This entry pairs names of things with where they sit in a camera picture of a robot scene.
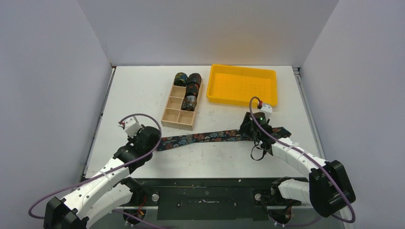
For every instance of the yellow plastic tray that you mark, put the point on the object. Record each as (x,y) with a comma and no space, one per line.
(235,85)

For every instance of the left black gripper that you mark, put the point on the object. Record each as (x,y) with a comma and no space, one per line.
(133,140)

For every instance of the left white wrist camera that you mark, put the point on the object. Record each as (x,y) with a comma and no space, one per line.
(130,125)

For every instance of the wooden compartment box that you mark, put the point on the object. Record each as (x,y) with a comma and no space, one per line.
(173,115)

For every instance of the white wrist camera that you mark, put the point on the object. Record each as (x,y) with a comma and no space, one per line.
(266,109)
(130,125)

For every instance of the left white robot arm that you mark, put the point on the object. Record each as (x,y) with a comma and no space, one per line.
(110,188)

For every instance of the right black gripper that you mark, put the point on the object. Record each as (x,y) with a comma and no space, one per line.
(246,128)

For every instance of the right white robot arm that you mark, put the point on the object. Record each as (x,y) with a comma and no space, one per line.
(327,189)

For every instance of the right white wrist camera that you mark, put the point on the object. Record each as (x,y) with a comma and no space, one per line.
(266,109)

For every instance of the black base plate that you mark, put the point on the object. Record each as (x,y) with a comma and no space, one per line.
(208,198)

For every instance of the rolled tie blue yellow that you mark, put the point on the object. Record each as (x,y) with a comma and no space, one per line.
(180,79)

